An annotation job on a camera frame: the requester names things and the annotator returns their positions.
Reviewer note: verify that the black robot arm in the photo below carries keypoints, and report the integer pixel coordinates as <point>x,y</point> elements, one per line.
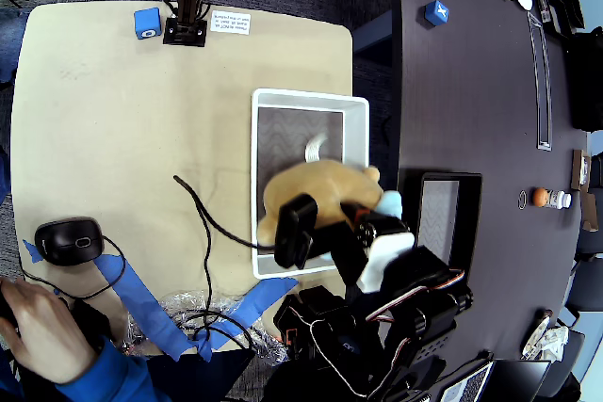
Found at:
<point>424,308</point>

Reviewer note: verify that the crumpled white tissue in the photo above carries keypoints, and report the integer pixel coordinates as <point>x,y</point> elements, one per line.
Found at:
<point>553,343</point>

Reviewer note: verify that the black plastic tray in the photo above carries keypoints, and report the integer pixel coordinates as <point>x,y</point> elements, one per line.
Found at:
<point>471,213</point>

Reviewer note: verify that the black computer mouse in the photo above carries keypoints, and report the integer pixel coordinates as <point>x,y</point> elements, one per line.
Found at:
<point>66,242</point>

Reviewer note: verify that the person's right hand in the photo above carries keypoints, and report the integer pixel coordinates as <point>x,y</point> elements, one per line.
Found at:
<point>47,336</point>

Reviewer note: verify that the blue sleeved forearm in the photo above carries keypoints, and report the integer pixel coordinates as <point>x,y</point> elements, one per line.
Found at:
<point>118,378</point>

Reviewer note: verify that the white pill bottle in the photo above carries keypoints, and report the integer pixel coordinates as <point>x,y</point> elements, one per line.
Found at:
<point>559,199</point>

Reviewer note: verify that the clear packet with brown cap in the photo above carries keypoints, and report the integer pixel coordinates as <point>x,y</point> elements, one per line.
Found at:
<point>534,336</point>

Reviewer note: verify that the short blue tape strip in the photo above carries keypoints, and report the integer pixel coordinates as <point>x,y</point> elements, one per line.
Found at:
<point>264,296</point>

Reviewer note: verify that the blue foam cube with circle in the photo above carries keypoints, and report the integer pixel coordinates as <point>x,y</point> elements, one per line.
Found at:
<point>147,20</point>

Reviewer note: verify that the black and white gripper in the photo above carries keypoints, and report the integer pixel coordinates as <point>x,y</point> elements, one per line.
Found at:
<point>354,219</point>

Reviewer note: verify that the white paper label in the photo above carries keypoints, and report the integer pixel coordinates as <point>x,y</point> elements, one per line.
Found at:
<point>230,23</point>

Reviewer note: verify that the black webcam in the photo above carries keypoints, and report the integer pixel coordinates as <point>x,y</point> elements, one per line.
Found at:
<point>294,232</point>

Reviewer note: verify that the long blue tape strip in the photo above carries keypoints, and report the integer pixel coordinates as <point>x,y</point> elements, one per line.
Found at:
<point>141,298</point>

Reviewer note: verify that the laptop computer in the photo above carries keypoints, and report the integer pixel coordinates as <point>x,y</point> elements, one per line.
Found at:
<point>518,381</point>

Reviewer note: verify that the orange plush bear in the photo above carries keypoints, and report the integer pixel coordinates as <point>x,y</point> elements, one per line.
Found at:
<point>320,185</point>

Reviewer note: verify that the blue foam cube with cross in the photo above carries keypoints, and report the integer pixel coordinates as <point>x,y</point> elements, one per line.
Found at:
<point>435,13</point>

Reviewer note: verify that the brown cardboard piece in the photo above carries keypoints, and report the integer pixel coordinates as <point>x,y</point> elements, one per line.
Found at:
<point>589,213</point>

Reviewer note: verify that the black pouch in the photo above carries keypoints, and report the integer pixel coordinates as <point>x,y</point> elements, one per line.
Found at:
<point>572,2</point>

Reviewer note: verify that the grey office chair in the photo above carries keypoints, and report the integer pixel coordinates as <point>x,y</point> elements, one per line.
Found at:
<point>586,291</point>

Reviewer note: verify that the orange fruit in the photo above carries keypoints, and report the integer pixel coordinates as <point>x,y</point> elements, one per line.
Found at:
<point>541,197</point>

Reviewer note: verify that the clear plastic wrap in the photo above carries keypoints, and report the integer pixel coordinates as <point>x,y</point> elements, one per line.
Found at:
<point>268,348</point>

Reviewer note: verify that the brown cardboard box with window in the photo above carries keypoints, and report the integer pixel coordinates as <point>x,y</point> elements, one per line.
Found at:
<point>577,171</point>

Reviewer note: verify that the white plastic bin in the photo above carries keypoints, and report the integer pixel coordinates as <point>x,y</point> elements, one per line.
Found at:
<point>355,129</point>

